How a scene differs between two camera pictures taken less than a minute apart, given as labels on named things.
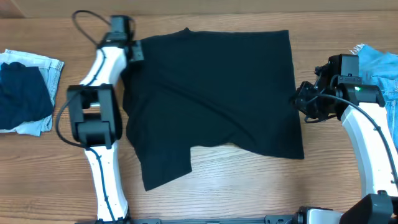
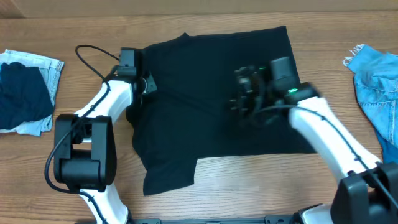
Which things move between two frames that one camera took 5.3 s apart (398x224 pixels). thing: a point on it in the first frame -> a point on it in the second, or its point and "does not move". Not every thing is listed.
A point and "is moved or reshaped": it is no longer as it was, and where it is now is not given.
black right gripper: [303, 99] -> [243, 93]
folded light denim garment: [51, 69] does not move
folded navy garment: [25, 95] does not move
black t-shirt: [229, 88] is moved or reshaped
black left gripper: [137, 50] -> [148, 84]
